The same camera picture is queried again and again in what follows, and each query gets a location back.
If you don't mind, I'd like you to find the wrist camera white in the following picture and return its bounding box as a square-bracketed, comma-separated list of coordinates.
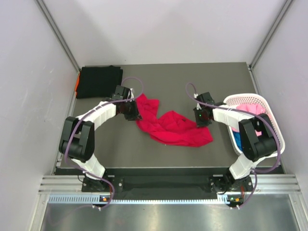
[193, 93, 201, 110]
[128, 88, 135, 99]

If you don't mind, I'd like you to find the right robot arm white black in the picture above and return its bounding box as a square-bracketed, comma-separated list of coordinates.
[193, 92, 284, 191]

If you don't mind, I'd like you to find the pink t shirt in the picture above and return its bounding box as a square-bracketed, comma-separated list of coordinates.
[232, 103, 266, 136]

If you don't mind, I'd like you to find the red t shirt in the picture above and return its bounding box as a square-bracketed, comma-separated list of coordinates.
[136, 94, 213, 147]

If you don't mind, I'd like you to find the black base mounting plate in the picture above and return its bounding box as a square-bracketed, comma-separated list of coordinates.
[81, 167, 255, 200]

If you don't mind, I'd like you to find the blue t shirt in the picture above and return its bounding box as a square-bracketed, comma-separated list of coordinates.
[233, 131, 242, 151]

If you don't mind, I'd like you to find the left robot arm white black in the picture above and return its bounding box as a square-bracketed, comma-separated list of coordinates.
[59, 85, 141, 191]

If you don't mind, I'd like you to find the white plastic basket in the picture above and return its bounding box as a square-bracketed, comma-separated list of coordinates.
[223, 93, 285, 154]

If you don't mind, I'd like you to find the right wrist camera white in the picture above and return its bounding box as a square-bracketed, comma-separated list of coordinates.
[193, 93, 201, 110]

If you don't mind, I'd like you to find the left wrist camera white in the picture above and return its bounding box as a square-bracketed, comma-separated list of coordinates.
[128, 88, 135, 99]

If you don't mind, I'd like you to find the slotted cable duct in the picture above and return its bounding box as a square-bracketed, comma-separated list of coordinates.
[48, 194, 230, 205]

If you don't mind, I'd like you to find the folded orange t shirt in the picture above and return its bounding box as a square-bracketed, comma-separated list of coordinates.
[74, 72, 80, 94]

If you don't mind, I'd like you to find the folded black t shirt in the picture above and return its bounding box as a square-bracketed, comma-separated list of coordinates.
[76, 65, 123, 99]

